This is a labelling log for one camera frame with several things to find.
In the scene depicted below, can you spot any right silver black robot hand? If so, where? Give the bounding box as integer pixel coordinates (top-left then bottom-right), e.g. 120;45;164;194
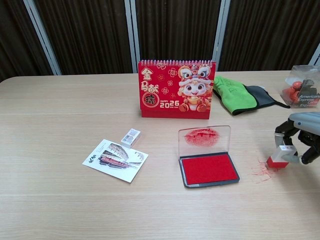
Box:
273;112;320;166

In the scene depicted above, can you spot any small stamp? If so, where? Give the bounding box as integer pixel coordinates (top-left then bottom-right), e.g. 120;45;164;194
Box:
266;144;296;170

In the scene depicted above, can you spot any clear plastic toy box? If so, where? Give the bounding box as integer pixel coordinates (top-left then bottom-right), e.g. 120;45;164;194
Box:
279;64;320;110

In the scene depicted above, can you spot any grey microfibre cloth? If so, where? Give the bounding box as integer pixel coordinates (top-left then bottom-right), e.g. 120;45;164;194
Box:
243;84;291;110

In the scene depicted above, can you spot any green microfibre cloth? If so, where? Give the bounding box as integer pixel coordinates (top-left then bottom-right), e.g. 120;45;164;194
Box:
212;74;260;116

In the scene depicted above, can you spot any black folding screen panel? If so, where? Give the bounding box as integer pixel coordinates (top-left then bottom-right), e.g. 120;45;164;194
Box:
0;0;55;83
23;0;137;76
214;0;320;72
129;0;231;73

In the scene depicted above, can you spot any red ink pad case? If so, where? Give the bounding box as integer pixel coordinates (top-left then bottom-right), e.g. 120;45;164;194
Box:
177;124;241;188

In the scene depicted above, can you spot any red desk calendar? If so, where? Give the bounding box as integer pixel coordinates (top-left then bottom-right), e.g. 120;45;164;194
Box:
137;59;217;120

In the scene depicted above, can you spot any printed postcard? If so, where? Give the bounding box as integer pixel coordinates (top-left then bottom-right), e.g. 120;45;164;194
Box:
81;138;149;184

